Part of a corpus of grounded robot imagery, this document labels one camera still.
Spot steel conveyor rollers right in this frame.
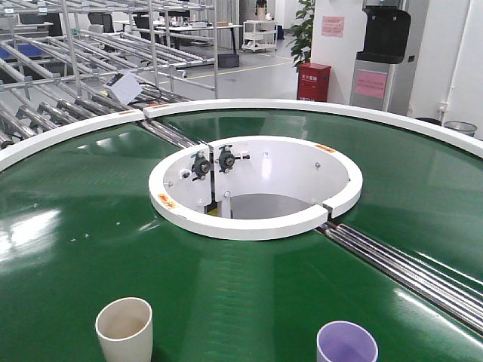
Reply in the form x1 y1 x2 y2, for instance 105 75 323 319
315 222 482 335

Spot green potted plant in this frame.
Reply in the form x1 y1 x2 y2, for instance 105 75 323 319
289 0 315 67

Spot purple plastic cup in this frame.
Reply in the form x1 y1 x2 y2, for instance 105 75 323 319
316 321 379 361

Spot green circular conveyor belt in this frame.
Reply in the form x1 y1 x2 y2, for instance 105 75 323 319
1 110 482 361

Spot mesh waste basket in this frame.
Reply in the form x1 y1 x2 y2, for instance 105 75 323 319
443 121 478 137

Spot steel conveyor rollers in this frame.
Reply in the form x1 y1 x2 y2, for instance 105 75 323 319
315 222 482 335
138 119 200 149

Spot black storage crate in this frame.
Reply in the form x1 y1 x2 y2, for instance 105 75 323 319
218 53 240 69

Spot white shelf cart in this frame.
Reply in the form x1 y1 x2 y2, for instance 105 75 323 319
241 20 277 53

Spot white inner conveyor ring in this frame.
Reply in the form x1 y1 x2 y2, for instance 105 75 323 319
148 136 364 241

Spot grey water dispenser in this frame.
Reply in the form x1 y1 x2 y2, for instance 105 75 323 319
350 1 411 110

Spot white outer conveyor rim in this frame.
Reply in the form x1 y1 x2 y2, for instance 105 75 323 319
1 99 482 170

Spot white control box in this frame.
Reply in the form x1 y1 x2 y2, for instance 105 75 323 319
103 71 143 105

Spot pink wall notice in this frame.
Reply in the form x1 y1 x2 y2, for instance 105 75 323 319
321 16 345 38

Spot steel conveyor rollers left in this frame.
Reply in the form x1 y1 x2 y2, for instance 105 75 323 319
138 119 200 149

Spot beige plastic cup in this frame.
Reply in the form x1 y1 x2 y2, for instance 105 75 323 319
94 297 153 361

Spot white office desk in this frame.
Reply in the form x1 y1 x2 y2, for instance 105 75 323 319
154 21 242 54

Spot red fire extinguisher cabinet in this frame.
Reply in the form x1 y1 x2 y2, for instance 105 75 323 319
297 63 331 102

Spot metal roller rack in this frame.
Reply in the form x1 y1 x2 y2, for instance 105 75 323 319
1 1 218 148

